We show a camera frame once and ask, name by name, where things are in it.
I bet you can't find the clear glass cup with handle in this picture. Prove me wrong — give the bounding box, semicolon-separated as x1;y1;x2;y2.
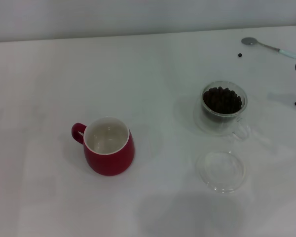
192;80;252;141

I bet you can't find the metal spoon light blue handle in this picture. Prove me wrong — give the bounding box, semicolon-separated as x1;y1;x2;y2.
241;37;296;59

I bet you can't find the red ceramic mug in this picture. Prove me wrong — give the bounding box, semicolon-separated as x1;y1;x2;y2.
71;116;136;176

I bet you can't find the clear glass dish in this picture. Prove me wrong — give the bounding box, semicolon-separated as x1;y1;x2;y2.
196;150;246;195

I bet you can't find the pile of coffee beans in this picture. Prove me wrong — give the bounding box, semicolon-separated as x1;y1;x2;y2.
202;86;243;115

